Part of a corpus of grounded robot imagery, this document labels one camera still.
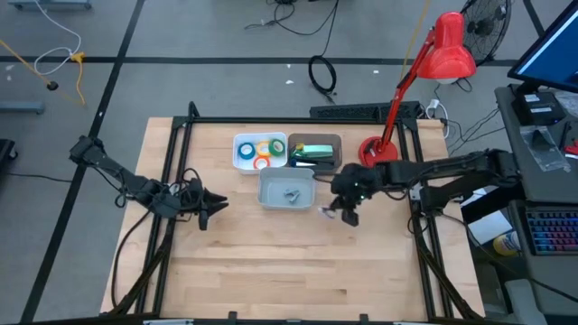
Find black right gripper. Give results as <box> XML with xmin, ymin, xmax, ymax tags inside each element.
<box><xmin>330</xmin><ymin>162</ymin><xmax>386</xmax><ymax>216</ymax></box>

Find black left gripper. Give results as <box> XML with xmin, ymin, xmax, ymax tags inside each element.
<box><xmin>182</xmin><ymin>179</ymin><xmax>230</xmax><ymax>218</ymax></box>

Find mint green stapler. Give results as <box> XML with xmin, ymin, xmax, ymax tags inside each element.
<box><xmin>301</xmin><ymin>144</ymin><xmax>334</xmax><ymax>158</ymax></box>

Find dark taupe plastic bin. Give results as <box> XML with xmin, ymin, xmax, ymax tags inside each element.
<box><xmin>287</xmin><ymin>133</ymin><xmax>343</xmax><ymax>176</ymax></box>

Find white plastic bin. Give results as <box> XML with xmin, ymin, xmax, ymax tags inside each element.
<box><xmin>232</xmin><ymin>130</ymin><xmax>289</xmax><ymax>176</ymax></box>

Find light grey plastic bin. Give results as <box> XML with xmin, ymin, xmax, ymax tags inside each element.
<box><xmin>256</xmin><ymin>166</ymin><xmax>317</xmax><ymax>211</ymax></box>

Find black power strip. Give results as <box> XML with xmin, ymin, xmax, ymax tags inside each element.
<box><xmin>309</xmin><ymin>100</ymin><xmax>422</xmax><ymax>122</ymax></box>

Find white power adapter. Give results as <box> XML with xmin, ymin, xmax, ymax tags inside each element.
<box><xmin>425</xmin><ymin>97</ymin><xmax>449</xmax><ymax>139</ymax></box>

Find white paper sheet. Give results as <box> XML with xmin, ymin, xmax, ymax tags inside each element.
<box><xmin>467</xmin><ymin>209</ymin><xmax>515</xmax><ymax>246</ymax></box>

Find yellow wipes canister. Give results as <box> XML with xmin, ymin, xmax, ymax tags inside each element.
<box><xmin>492</xmin><ymin>229</ymin><xmax>524</xmax><ymax>257</ymax></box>

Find red desk lamp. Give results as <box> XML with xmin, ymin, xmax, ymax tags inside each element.
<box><xmin>358</xmin><ymin>11</ymin><xmax>478</xmax><ymax>168</ymax></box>

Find grey side desk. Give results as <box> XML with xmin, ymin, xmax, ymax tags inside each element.
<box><xmin>494</xmin><ymin>83</ymin><xmax>578</xmax><ymax>325</ymax></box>

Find clear plastic bag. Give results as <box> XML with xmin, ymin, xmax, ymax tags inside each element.
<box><xmin>518</xmin><ymin>125</ymin><xmax>571</xmax><ymax>173</ymax></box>

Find backlit keyboard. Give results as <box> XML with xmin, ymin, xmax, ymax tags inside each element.
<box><xmin>525</xmin><ymin>207</ymin><xmax>578</xmax><ymax>256</ymax></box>

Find black equipment base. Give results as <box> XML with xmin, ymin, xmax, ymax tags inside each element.
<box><xmin>0</xmin><ymin>138</ymin><xmax>19</xmax><ymax>164</ymax></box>

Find grey metal stand foot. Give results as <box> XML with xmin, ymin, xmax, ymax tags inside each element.
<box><xmin>7</xmin><ymin>0</ymin><xmax>92</xmax><ymax>11</ymax></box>
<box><xmin>0</xmin><ymin>100</ymin><xmax>45</xmax><ymax>116</ymax></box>

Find black mini computer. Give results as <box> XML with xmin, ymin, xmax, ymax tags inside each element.
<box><xmin>511</xmin><ymin>91</ymin><xmax>566</xmax><ymax>126</ymax></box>

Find black floor fan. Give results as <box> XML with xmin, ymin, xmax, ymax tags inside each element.
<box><xmin>460</xmin><ymin>0</ymin><xmax>514</xmax><ymax>68</ymax></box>

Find black desk monitor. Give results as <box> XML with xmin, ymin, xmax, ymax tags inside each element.
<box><xmin>507</xmin><ymin>0</ymin><xmax>578</xmax><ymax>95</ymax></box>

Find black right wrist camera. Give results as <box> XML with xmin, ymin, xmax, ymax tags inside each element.
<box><xmin>340</xmin><ymin>208</ymin><xmax>360</xmax><ymax>228</ymax></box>

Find black aluminium table frame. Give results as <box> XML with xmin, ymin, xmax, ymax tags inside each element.
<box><xmin>99</xmin><ymin>101</ymin><xmax>487</xmax><ymax>325</ymax></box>

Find black arm base cable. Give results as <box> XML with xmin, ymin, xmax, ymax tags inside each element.
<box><xmin>110</xmin><ymin>207</ymin><xmax>154</xmax><ymax>312</ymax></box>

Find black coiled floor cable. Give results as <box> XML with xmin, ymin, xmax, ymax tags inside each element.
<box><xmin>307</xmin><ymin>54</ymin><xmax>338</xmax><ymax>97</ymax></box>

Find black desk cables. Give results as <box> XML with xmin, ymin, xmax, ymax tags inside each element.
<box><xmin>444</xmin><ymin>107</ymin><xmax>507</xmax><ymax>157</ymax></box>

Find black thin floor cable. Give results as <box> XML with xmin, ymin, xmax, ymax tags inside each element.
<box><xmin>6</xmin><ymin>172</ymin><xmax>73</xmax><ymax>184</ymax></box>

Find yellow rope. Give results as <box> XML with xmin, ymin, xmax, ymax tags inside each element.
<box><xmin>399</xmin><ymin>0</ymin><xmax>433</xmax><ymax>87</ymax></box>
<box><xmin>0</xmin><ymin>39</ymin><xmax>55</xmax><ymax>87</ymax></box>

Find black loose floor cable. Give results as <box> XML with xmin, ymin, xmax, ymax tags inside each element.
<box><xmin>243</xmin><ymin>0</ymin><xmax>340</xmax><ymax>37</ymax></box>

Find yellow extension cable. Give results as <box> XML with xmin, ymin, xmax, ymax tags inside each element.
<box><xmin>70</xmin><ymin>51</ymin><xmax>87</xmax><ymax>107</ymax></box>

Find white floor cable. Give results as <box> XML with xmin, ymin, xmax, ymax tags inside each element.
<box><xmin>33</xmin><ymin>0</ymin><xmax>83</xmax><ymax>77</ymax></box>

